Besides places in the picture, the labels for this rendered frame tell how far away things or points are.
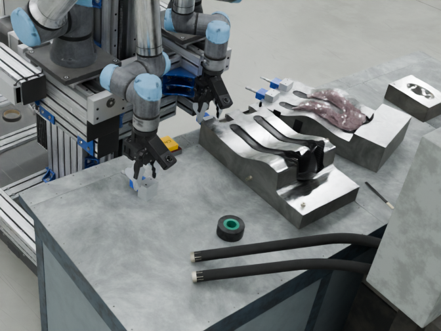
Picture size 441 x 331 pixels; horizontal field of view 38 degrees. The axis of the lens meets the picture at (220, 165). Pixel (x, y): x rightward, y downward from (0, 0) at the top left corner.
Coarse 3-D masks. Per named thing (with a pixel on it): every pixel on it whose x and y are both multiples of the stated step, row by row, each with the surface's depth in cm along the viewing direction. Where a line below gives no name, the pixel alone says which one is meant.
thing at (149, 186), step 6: (144, 180) 194; (150, 180) 195; (156, 180) 195; (132, 186) 197; (144, 186) 192; (150, 186) 193; (156, 186) 195; (138, 192) 195; (144, 192) 193; (150, 192) 194; (156, 192) 197; (144, 198) 195; (150, 198) 196
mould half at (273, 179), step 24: (216, 120) 218; (240, 120) 220; (216, 144) 214; (240, 144) 210; (264, 144) 212; (288, 144) 209; (240, 168) 207; (264, 168) 197; (288, 168) 195; (264, 192) 201; (288, 192) 197; (312, 192) 199; (336, 192) 200; (288, 216) 196; (312, 216) 195
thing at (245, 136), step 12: (264, 120) 223; (240, 132) 216; (276, 132) 219; (252, 144) 212; (312, 144) 203; (324, 144) 204; (288, 156) 202; (300, 156) 199; (312, 156) 208; (300, 168) 202; (312, 168) 206
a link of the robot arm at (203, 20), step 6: (216, 12) 217; (222, 12) 218; (198, 18) 213; (204, 18) 213; (210, 18) 214; (216, 18) 214; (222, 18) 214; (228, 18) 218; (198, 24) 213; (204, 24) 213; (228, 24) 215; (198, 30) 214; (204, 30) 214; (204, 36) 217
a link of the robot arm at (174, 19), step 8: (176, 0) 208; (184, 0) 207; (192, 0) 208; (176, 8) 210; (184, 8) 209; (192, 8) 211; (168, 16) 213; (176, 16) 212; (184, 16) 211; (192, 16) 213; (168, 24) 213; (176, 24) 213; (184, 24) 213; (192, 24) 213; (176, 32) 216; (184, 32) 216; (192, 32) 215
